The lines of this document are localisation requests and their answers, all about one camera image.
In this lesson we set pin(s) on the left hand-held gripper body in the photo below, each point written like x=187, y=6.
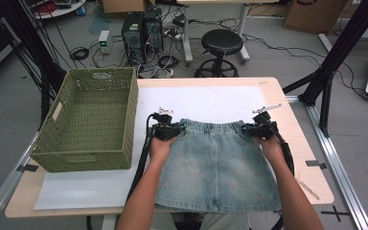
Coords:
x=164, y=127

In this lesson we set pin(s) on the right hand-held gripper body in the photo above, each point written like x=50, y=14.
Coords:
x=265, y=127

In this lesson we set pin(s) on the light blue denim skirt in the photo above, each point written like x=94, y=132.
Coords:
x=217, y=166

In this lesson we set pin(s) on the green woven basket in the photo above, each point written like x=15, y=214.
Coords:
x=89, y=121

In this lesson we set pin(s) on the person's left hand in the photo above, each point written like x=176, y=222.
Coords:
x=159, y=150

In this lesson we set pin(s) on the person's right hand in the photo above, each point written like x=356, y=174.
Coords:
x=271, y=150

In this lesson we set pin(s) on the white foam mat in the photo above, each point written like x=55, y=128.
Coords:
x=204, y=102

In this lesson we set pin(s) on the black tape marker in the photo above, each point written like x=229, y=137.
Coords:
x=27, y=167
x=316, y=164

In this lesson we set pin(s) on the beige tape strip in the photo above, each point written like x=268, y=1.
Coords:
x=308, y=189

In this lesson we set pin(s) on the black round stool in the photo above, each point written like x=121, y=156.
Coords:
x=222, y=41

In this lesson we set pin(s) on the black computer tower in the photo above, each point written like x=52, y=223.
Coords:
x=132, y=35
x=153, y=28

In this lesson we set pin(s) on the small white device green display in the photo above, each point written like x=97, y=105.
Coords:
x=104, y=41

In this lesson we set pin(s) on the black tape cross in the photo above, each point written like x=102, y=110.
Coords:
x=335, y=213

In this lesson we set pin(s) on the large cardboard box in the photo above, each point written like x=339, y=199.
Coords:
x=313, y=16

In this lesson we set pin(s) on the round white table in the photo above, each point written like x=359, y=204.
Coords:
x=60, y=9

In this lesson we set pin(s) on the aluminium floor rail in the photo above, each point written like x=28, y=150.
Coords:
x=3, y=195
x=338, y=172

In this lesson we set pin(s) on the black metal frame stand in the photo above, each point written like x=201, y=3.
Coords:
x=338, y=51
x=41, y=64

